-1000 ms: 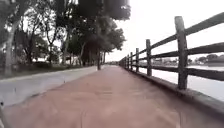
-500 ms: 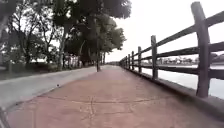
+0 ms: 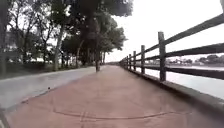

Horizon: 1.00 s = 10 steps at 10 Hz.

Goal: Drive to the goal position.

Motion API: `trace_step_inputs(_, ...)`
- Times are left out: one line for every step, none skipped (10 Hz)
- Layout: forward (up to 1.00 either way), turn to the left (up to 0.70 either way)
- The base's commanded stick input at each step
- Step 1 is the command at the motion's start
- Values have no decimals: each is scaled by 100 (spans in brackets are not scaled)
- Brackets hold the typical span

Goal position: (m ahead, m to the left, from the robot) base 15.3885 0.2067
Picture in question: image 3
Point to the red brick path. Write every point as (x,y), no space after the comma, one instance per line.
(110,96)

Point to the row of trees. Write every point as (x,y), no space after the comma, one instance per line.
(83,30)

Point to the grey concrete kerb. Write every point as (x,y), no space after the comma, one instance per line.
(186,91)

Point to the distant treeline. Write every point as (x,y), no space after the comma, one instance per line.
(200,60)

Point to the grass strip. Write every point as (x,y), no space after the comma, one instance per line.
(23,70)

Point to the water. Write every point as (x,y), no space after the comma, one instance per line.
(203,84)

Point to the dark wooden rail fence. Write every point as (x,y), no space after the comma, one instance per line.
(162,56)

